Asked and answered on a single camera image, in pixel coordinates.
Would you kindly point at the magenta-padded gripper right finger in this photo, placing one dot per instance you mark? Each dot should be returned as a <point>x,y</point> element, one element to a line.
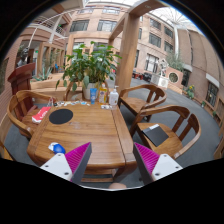
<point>160,165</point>

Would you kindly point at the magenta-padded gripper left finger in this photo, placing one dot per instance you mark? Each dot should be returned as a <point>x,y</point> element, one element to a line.
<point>60,165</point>

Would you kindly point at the blue and white computer mouse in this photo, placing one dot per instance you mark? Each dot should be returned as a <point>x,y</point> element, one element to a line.
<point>59,149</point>

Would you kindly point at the round black mouse pad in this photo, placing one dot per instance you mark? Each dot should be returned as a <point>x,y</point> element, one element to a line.
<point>61,116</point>

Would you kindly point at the wooden armchair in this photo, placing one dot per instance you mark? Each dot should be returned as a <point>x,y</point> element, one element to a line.
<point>173,145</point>
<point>68,91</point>
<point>18,110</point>
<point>4,146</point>
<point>136,104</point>

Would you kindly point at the black notebook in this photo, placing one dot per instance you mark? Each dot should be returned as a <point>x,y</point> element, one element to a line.
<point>156,135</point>

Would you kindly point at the small white packet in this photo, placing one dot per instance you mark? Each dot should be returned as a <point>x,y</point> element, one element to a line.
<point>105,107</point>

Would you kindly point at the blue tube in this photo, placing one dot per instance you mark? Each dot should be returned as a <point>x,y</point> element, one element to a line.
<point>93,95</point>

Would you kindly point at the yellow flowering potted plant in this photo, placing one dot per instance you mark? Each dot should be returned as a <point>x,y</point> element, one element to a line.
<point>190,91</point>

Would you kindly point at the white pump bottle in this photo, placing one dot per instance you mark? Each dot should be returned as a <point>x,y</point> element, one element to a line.
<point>114,98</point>

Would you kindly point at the yellow bottle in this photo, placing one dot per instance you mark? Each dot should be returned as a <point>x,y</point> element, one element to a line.
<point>103,95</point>

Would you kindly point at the spiky green agave plant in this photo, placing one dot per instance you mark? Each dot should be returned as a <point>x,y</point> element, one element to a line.
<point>43,75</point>

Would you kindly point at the green plant in white pot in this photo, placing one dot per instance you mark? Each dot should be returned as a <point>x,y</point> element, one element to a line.
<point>90,66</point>

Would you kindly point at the dark bust statue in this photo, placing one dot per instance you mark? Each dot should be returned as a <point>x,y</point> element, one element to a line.
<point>22,60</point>

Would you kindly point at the dark red wooden pedestal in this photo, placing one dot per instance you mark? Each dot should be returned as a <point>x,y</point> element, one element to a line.
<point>21,78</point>

